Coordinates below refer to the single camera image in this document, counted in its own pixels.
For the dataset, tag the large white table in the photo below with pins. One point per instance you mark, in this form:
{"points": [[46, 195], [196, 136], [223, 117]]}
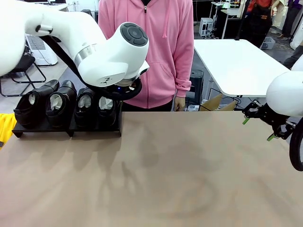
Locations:
{"points": [[232, 63]]}

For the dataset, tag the background person purple top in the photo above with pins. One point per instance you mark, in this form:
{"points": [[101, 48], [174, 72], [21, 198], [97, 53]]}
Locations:
{"points": [[290, 19]]}

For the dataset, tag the person's left hand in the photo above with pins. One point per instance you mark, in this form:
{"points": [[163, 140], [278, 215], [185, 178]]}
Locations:
{"points": [[179, 104]]}

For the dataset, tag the grey plastic crate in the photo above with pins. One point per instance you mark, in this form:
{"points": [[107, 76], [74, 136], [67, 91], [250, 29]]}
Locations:
{"points": [[268, 43]]}

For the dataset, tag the background person black apron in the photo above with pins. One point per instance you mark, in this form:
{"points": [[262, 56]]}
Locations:
{"points": [[260, 21]]}

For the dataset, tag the white air purifier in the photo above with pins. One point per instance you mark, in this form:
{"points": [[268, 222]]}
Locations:
{"points": [[45, 56]]}

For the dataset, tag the black leather buckle shoe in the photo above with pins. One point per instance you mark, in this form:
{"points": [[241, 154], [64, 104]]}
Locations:
{"points": [[66, 94], [107, 116], [84, 116], [26, 116]]}

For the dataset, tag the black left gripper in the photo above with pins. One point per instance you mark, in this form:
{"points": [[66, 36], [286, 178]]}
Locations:
{"points": [[119, 89]]}

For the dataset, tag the person in pink hoodie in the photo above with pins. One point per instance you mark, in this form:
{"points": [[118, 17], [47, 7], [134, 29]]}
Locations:
{"points": [[170, 42]]}

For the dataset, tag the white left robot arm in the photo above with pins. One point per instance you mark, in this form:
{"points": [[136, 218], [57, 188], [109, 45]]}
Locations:
{"points": [[101, 63]]}

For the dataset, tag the black sled base chair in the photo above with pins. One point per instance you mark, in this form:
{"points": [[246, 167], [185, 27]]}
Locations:
{"points": [[23, 68]]}

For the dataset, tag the white computer case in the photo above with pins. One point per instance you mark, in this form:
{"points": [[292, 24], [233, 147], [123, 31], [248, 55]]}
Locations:
{"points": [[205, 27]]}

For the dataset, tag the black pole stand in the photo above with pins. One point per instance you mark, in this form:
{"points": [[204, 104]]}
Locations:
{"points": [[240, 21]]}

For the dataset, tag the person's left forearm pink sleeve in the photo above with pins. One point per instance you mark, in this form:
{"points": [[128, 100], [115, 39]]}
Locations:
{"points": [[184, 75]]}

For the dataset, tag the yellow and grey jacket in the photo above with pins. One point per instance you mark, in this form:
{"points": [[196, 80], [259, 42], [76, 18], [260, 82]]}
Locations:
{"points": [[6, 130]]}

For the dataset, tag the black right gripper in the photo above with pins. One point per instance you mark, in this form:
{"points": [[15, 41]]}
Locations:
{"points": [[275, 118]]}

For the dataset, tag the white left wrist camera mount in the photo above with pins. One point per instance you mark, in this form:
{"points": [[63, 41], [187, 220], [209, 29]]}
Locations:
{"points": [[145, 68]]}

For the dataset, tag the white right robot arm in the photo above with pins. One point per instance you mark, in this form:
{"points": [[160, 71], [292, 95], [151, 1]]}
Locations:
{"points": [[286, 94]]}

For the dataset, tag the small white desk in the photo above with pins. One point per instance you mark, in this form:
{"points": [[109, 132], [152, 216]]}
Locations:
{"points": [[230, 13]]}

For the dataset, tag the seated person dark clothes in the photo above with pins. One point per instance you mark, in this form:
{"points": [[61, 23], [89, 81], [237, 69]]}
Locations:
{"points": [[294, 59]]}

